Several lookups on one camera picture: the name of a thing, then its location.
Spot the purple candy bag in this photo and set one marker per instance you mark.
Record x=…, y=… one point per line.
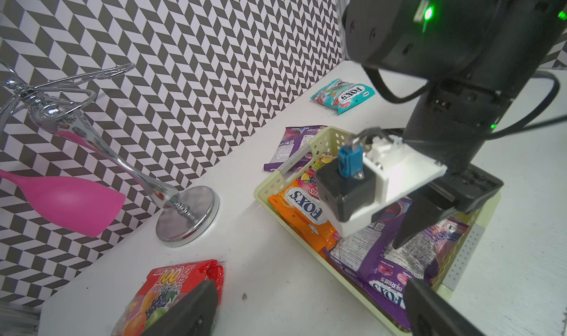
x=367, y=258
x=293, y=139

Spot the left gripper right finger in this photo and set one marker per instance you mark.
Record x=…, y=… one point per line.
x=429, y=314

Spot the red candy bag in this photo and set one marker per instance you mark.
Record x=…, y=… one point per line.
x=163, y=289

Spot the pink orange candy bag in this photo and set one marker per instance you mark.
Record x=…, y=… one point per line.
x=299, y=207

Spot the pink plastic wine glass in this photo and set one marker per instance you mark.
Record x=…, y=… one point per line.
x=79, y=205

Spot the teal candy bag back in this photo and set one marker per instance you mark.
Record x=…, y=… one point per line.
x=342, y=96

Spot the light green plastic basket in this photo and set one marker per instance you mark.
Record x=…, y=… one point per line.
x=451, y=271

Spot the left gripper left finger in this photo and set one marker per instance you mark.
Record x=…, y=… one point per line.
x=193, y=315

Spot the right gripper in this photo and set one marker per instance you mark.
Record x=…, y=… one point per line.
x=449, y=124

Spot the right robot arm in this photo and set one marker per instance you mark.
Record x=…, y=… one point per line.
x=472, y=68

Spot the chrome glass holder stand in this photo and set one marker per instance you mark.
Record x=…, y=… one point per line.
x=58, y=108

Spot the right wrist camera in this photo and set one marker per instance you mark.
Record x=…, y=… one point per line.
x=391, y=170

